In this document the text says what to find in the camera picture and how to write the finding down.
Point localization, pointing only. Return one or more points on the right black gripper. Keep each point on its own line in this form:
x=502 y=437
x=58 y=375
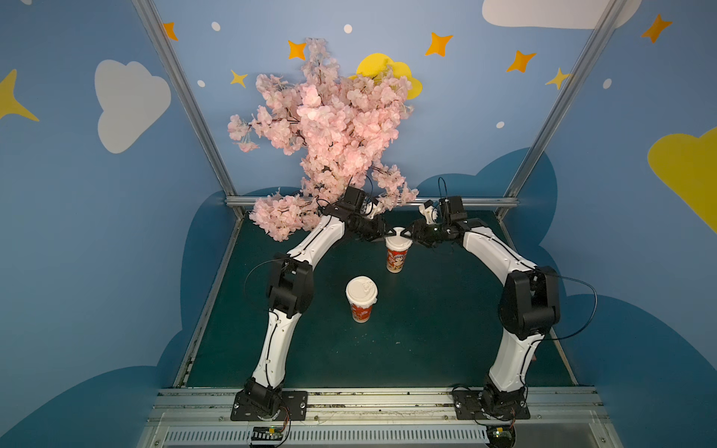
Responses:
x=425 y=233

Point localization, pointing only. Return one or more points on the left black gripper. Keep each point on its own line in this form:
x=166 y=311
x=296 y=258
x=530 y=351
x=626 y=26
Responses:
x=375 y=227

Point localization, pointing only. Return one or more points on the white cup lid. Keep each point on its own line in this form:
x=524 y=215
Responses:
x=399 y=245
x=362 y=292

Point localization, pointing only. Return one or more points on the red paper cup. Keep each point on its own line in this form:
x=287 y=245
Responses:
x=361 y=315
x=395 y=260

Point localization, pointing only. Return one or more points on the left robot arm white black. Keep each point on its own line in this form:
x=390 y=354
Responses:
x=290 y=291

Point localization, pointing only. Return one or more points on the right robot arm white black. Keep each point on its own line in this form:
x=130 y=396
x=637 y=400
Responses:
x=528 y=309

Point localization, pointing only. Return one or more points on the pink cherry blossom tree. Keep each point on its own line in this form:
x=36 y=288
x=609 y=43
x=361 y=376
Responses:
x=344 y=125

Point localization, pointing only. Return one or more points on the right small circuit board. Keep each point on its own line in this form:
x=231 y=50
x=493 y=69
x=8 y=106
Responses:
x=500 y=437

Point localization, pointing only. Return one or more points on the small circuit board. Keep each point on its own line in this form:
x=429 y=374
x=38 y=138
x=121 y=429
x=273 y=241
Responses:
x=266 y=436
x=500 y=437

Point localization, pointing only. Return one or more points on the left small circuit board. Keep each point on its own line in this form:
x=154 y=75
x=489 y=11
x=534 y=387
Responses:
x=266 y=436

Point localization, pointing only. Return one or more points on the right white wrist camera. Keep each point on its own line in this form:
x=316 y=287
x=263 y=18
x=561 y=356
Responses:
x=429 y=211

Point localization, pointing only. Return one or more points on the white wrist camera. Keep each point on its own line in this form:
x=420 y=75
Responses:
x=373 y=209
x=429 y=211

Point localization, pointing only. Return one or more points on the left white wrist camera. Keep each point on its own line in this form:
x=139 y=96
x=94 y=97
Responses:
x=373 y=209

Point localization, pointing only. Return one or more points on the back aluminium frame bar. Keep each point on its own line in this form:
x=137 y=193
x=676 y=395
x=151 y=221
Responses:
x=478 y=203

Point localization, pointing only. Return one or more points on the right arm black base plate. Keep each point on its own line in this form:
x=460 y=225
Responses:
x=468 y=404

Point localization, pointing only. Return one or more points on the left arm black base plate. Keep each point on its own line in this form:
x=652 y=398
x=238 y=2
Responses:
x=292 y=404

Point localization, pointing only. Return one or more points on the left aluminium frame post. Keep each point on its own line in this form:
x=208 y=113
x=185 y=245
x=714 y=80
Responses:
x=154 y=27

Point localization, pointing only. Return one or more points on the aluminium frame post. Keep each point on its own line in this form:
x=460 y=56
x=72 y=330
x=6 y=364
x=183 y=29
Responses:
x=154 y=27
x=587 y=59

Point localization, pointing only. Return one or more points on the aluminium front rail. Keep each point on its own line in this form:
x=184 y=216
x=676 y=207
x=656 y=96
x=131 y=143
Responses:
x=379 y=417

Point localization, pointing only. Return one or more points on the right aluminium frame post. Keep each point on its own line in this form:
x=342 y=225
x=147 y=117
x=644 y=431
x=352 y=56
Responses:
x=587 y=59

